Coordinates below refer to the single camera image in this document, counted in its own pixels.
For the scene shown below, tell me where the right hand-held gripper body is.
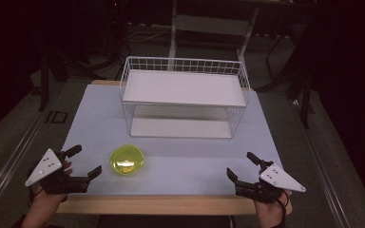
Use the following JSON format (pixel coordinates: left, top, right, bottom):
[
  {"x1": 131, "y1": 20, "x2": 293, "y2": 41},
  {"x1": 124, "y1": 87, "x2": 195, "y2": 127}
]
[{"x1": 235, "y1": 160, "x2": 307, "y2": 204}]

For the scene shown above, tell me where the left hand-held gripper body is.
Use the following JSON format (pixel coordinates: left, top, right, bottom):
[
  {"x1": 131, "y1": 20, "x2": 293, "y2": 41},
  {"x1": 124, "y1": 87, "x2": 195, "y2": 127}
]
[{"x1": 24, "y1": 148, "x2": 91, "y2": 195}]

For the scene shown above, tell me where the yellow-green plastic plate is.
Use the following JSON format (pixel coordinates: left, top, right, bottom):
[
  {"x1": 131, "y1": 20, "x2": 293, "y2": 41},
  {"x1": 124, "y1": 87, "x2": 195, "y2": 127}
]
[{"x1": 108, "y1": 143, "x2": 146, "y2": 178}]

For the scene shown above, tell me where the white wire shelf rack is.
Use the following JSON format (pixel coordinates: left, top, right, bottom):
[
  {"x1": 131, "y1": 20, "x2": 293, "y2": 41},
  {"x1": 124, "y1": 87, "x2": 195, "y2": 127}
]
[{"x1": 119, "y1": 55, "x2": 251, "y2": 140}]

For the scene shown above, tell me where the person's right hand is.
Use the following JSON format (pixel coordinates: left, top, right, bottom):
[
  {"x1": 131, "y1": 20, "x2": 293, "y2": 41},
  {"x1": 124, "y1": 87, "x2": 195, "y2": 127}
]
[{"x1": 254, "y1": 190, "x2": 293, "y2": 228}]

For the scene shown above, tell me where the person's left hand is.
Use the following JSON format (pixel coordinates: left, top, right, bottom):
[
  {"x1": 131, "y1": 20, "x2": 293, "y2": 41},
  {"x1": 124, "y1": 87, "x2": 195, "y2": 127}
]
[{"x1": 20, "y1": 161, "x2": 74, "y2": 228}]

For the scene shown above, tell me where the pale blue table mat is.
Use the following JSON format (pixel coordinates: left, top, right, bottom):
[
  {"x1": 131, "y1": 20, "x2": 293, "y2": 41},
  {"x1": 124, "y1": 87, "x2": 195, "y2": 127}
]
[{"x1": 61, "y1": 84, "x2": 283, "y2": 197}]

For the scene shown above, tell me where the black metal stand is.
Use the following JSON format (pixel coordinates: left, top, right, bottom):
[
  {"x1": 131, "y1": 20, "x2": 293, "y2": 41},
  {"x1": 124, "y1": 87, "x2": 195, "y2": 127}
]
[
  {"x1": 254, "y1": 29, "x2": 317, "y2": 130},
  {"x1": 37, "y1": 47, "x2": 122, "y2": 112}
]

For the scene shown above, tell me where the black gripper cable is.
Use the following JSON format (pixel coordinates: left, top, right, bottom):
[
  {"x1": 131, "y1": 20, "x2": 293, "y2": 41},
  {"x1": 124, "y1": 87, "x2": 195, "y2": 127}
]
[{"x1": 277, "y1": 189, "x2": 291, "y2": 227}]

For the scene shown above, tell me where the metal floor rail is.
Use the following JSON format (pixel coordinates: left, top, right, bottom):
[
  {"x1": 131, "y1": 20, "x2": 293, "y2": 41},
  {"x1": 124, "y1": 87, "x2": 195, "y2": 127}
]
[
  {"x1": 0, "y1": 105, "x2": 53, "y2": 218},
  {"x1": 289, "y1": 99, "x2": 355, "y2": 228}
]

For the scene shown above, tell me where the black floor bracket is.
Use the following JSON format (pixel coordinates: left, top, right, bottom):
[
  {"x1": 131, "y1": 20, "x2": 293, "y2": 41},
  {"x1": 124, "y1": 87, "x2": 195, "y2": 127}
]
[{"x1": 45, "y1": 110, "x2": 69, "y2": 124}]

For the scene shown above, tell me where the white floor cable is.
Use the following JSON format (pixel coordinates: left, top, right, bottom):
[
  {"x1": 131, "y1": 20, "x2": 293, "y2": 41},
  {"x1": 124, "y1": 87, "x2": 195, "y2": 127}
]
[{"x1": 125, "y1": 24, "x2": 173, "y2": 45}]

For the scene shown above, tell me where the white metal frame stand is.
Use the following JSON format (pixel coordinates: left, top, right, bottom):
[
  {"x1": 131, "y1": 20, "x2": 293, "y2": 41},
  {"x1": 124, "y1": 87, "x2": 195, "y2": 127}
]
[{"x1": 166, "y1": 0, "x2": 261, "y2": 66}]

